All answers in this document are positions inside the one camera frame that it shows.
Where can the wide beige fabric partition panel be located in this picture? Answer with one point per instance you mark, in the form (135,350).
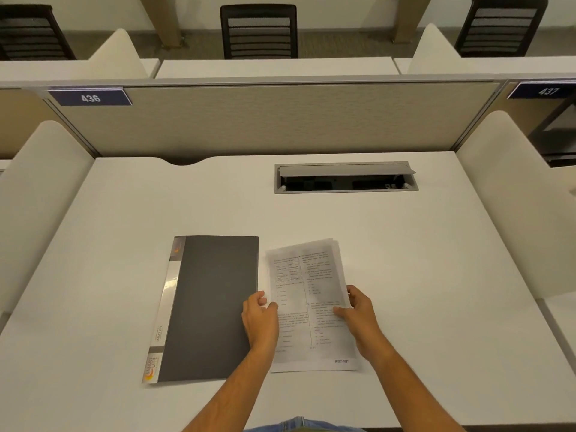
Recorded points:
(279,116)

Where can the beige desk leg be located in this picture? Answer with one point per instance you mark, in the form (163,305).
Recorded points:
(164,20)
(409,17)

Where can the person's right thumb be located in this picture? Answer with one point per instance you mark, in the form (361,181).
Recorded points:
(344,312)

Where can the person's left thumb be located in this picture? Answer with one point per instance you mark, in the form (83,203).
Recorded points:
(273,306)

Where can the white side divider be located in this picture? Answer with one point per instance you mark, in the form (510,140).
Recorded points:
(513,197)
(119,56)
(436,53)
(36,197)

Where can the narrow beige fabric partition panel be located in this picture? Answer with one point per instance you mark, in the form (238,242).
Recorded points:
(22,123)
(513,112)

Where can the blue number label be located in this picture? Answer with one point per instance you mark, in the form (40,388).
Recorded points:
(542,90)
(90,97)

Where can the person's right hand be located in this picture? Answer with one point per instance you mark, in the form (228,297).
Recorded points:
(362,326)

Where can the person's left hand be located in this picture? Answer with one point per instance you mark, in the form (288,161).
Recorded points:
(260,326)

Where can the stack of printed paper sheets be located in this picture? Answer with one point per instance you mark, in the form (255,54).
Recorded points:
(306,283)

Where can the grey document folder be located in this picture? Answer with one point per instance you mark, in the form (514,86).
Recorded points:
(211,305)

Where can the blue jeans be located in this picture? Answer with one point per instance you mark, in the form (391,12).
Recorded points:
(306,426)

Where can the person's left forearm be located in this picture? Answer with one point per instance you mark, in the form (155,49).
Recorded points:
(229,393)

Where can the black mesh office chair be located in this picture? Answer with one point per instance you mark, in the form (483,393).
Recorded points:
(259,33)
(501,26)
(31,35)

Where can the person's right forearm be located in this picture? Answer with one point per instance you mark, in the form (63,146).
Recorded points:
(411,393)

